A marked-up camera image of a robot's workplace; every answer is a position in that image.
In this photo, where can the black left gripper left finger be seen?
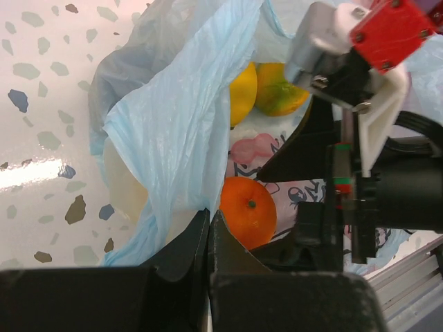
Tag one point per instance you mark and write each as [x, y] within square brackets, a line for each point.
[175, 292]

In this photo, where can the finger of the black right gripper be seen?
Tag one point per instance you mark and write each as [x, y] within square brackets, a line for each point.
[303, 155]
[284, 252]

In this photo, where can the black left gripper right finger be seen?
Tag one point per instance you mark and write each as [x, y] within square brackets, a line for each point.
[239, 285]

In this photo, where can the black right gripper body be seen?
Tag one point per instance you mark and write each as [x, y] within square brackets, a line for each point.
[403, 192]

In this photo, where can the orange round fruit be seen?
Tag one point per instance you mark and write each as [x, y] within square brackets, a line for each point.
[249, 210]

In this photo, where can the blue printed plastic bag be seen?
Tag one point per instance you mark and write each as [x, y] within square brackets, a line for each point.
[163, 101]

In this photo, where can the green orange mango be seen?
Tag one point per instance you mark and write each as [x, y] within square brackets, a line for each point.
[275, 95]

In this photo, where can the yellow lemon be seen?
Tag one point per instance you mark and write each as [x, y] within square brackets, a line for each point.
[243, 91]

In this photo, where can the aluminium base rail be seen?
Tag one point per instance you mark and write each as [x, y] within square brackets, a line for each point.
[410, 291]

